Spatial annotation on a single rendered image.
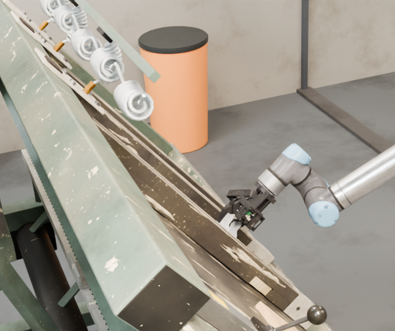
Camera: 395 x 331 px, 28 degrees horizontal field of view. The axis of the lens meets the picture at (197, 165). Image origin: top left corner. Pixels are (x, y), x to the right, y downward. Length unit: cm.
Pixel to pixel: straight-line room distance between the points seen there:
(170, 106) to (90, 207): 402
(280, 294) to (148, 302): 130
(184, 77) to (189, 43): 22
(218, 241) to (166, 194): 22
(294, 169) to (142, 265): 125
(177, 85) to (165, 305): 414
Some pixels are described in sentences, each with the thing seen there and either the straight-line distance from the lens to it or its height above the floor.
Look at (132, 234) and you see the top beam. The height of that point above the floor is 187.
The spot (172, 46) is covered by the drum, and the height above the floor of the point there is 77.
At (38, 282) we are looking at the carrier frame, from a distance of 305.
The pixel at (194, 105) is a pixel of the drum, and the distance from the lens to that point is 524.
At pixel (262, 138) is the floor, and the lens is 553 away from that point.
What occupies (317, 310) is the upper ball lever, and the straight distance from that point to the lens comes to 149.
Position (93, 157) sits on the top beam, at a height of 187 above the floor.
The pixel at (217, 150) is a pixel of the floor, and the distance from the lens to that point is 539.
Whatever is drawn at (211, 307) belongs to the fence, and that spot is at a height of 157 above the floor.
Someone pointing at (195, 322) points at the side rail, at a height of 175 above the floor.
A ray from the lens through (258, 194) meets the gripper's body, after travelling 226.
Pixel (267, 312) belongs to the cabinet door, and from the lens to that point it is 198.
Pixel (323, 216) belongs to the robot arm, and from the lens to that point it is 216.
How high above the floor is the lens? 245
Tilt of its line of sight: 28 degrees down
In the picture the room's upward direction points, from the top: 4 degrees counter-clockwise
